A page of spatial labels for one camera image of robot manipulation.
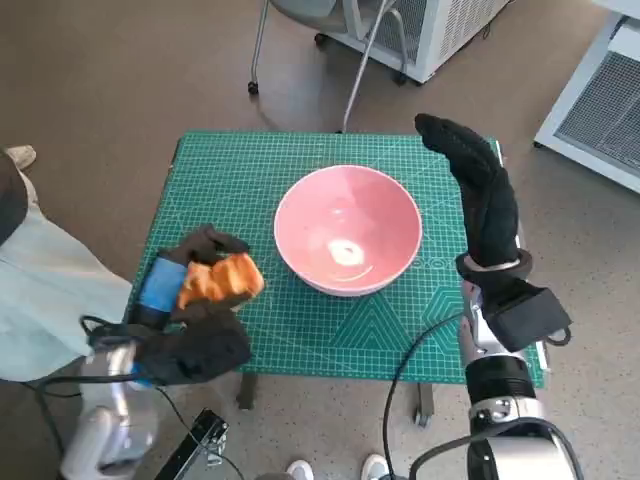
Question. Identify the white shoe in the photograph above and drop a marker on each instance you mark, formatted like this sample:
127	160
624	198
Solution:
301	471
374	467

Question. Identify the person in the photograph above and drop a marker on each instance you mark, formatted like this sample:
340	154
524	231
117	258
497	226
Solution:
50	280

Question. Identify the black metal stand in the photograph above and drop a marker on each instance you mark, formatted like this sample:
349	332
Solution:
200	440

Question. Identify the small metal-legged table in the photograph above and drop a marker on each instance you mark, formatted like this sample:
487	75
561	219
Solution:
247	395

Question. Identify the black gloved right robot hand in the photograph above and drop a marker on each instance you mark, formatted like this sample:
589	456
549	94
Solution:
492	215

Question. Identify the pink bowl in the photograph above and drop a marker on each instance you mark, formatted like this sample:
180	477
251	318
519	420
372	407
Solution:
350	225

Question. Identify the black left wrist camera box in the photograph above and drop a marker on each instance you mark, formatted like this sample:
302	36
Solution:
210	350

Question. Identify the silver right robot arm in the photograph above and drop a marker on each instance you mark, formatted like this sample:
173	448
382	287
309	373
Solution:
500	375

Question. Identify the white ventilated cabinet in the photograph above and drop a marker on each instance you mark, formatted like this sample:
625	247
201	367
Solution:
430	30
600	110

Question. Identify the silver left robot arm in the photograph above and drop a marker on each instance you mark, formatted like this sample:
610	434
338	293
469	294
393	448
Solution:
115	365

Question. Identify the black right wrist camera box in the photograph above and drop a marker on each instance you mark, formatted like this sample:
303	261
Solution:
530	315

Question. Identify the orange toy bread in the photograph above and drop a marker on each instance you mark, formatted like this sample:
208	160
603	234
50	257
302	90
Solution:
225	280

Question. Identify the grey chair with metal legs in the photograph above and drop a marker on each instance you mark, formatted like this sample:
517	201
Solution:
310	12

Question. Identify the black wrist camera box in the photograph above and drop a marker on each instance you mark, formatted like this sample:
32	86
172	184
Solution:
210	350
530	315

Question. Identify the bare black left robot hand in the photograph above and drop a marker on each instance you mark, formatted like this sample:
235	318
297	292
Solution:
160	290

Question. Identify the green cutting mat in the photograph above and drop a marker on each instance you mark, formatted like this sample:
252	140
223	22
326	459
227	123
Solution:
225	175

